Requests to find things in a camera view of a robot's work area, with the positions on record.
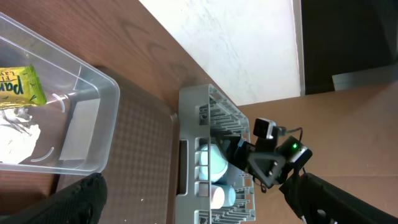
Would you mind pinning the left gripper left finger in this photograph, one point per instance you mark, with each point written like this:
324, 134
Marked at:
81, 202

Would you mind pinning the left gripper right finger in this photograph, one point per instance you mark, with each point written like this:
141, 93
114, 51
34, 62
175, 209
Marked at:
315, 200

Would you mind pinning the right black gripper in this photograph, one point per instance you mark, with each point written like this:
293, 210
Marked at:
264, 166

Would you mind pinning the light blue cup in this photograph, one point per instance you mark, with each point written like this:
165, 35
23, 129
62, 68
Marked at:
229, 195

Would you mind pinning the light blue bowl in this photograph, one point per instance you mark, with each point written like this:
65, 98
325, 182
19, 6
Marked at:
212, 165

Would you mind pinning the white napkin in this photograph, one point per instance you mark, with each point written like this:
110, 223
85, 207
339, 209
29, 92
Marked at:
19, 135

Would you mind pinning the green snack wrapper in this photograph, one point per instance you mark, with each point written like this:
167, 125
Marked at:
20, 87

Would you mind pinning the pink cup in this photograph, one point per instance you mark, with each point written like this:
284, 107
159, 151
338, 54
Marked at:
215, 193

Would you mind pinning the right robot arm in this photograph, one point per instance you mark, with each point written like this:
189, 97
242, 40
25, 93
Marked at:
295, 153

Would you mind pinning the grey dishwasher rack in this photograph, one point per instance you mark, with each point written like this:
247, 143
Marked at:
205, 113

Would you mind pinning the brown serving tray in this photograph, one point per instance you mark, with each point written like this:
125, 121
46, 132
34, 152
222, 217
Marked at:
141, 172

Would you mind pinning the clear plastic bin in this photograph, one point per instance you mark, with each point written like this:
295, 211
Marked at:
77, 123

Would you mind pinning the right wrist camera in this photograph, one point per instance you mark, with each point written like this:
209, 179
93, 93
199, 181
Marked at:
264, 128

